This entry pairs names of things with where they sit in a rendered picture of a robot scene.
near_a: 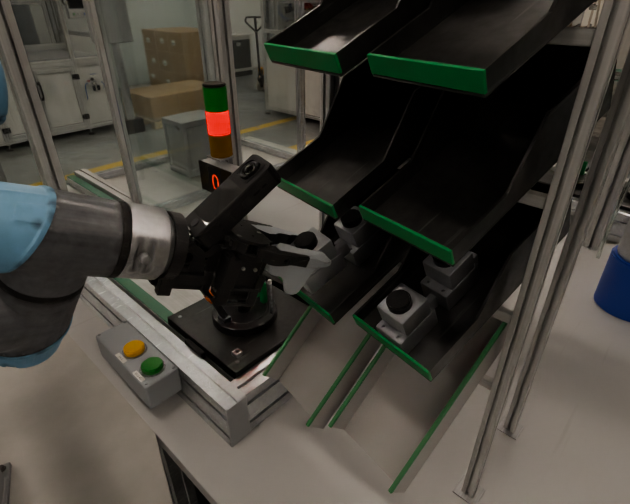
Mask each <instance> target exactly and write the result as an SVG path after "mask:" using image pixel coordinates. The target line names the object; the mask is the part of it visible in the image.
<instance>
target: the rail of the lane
mask: <svg viewBox="0 0 630 504"><path fill-rule="evenodd" d="M79 298H80V299H81V300H82V301H83V302H84V303H85V304H86V305H87V306H88V307H89V308H90V309H91V310H92V311H93V312H94V313H95V314H96V315H97V316H98V317H99V318H100V319H101V320H102V321H103V322H105V323H106V324H107V325H108V326H109V327H110V328H112V327H114V326H116V325H118V324H120V323H122V322H124V321H128V322H129V323H130V324H131V325H132V326H133V327H134V328H135V329H136V330H137V331H138V332H140V333H141V334H142V335H143V336H144V337H145V338H146V339H147V340H148V341H149V342H150V343H152V344H153V345H154V346H155V347H156V348H157V349H158V350H159V351H160V352H161V353H162V354H164V355H165V356H166V357H167V358H168V359H169V360H170V361H171V362H172V363H173V364H174V365H176V366H177V367H178V370H179V374H180V379H181V383H182V390H180V391H179V392H177V394H178V395H179V396H180V397H181V398H182V399H183V400H184V401H185V402H186V403H187V404H188V405H189V406H190V407H191V408H192V409H193V410H194V411H195V412H196V413H197V414H198V415H199V416H200V417H201V418H202V419H203V420H204V421H205V422H206V423H207V424H208V425H209V426H210V427H211V428H212V429H213V430H214V431H215V432H216V433H217V434H218V435H219V436H221V437H222V438H223V439H224V440H225V441H226V442H227V443H228V444H229V445H230V446H231V447H233V446H235V445H236V444H237V443H238V442H240V441H241V440H242V439H243V438H244V437H246V436H247V435H248V434H249V433H251V429H250V421H249V412H248V403H247V396H246V395H245V394H244V393H243V392H242V391H240V390H239V389H238V388H237V387H236V386H234V385H233V384H232V383H231V382H230V381H229V380H227V379H226V378H225V377H224V376H223V375H221V374H220V373H219V372H218V371H217V370H216V369H214V368H213V367H212V366H211V365H210V364H208V363H207V362H206V361H205V360H204V359H205V358H206V356H205V352H204V351H203V350H202V349H201V348H199V347H198V346H197V345H196V344H195V343H193V342H192V341H191V340H190V339H189V338H187V339H186V340H185V343H184V342H182V341H181V340H180V339H179V338H178V337H176V336H175V335H174V334H173V333H172V332H170V331H169V330H168V329H167V328H166V327H165V326H163V325H162V324H161V323H160V322H159V321H157V320H156V319H155V318H154V317H153V316H152V315H150V314H149V313H148V312H147V311H146V310H144V309H143V308H142V307H141V306H140V305H138V304H137V303H136V302H135V301H134V300H133V299H131V298H130V297H129V296H128V295H127V294H125V293H124V292H123V291H122V290H121V289H120V288H118V287H117V286H116V285H115V284H114V283H112V282H111V281H110V280H109V279H108V278H105V277H88V276H87V279H86V282H85V284H84V287H83V290H82V292H81V295H80V297H79Z"/></svg>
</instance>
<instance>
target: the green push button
mask: <svg viewBox="0 0 630 504"><path fill-rule="evenodd" d="M162 368H163V361H162V359H161V358H159V357H150V358H148V359H146V360H144V361H143V362H142V364H141V371H142V373H143V374H145V375H154V374H156V373H158V372H160V371H161V370H162Z"/></svg>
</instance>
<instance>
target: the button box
mask: <svg viewBox="0 0 630 504"><path fill-rule="evenodd" d="M96 339H97V342H98V345H99V348H100V351H101V354H102V356H103V357H104V359H105V360H106V361H107V362H108V363H109V364H110V365H111V366H112V367H113V368H114V369H115V371H116V372H117V373H118V374H119V375H120V376H121V377H122V378H123V379H124V380H125V381H126V383H127V384H128V385H129V386H130V387H131V388H132V389H133V390H134V391H135V392H136V393H137V395H138V396H139V397H140V398H141V399H142V400H143V401H144V402H145V403H146V404H147V405H148V407H149V408H150V409H152V408H154V407H156V406H157V405H159V404H160V403H162V402H163V401H165V400H166V399H168V398H169V397H171V396H173V395H174V394H176V393H177V392H179V391H180V390H182V383H181V379H180V374H179V370H178V367H177V366H176V365H174V364H173V363H172V362H171V361H170V360H169V359H168V358H167V357H166V356H165V355H164V354H162V353H161V352H160V351H159V350H158V349H157V348H156V347H155V346H154V345H153V344H152V343H150V342H149V341H148V340H147V339H146V338H145V337H144V336H143V335H142V334H141V333H140V332H138V331H137V330H136V329H135V328H134V327H133V326H132V325H131V324H130V323H129V322H128V321H124V322H122V323H120V324H118V325H116V326H114V327H112V328H110V329H108V330H106V331H104V332H102V333H100V334H98V335H96ZM133 340H140V341H143V342H144V345H145V350H144V351H143V353H141V354H140V355H138V356H135V357H128V356H126V355H125V354H124V352H123V347H124V346H125V345H126V344H127V343H128V342H130V341H133ZM150 357H159V358H161V359H162V361H163V368H162V370H161V371H160V372H158V373H156V374H154V375H145V374H143V373H142V371H141V364H142V362H143V361H144V360H146V359H148V358H150Z"/></svg>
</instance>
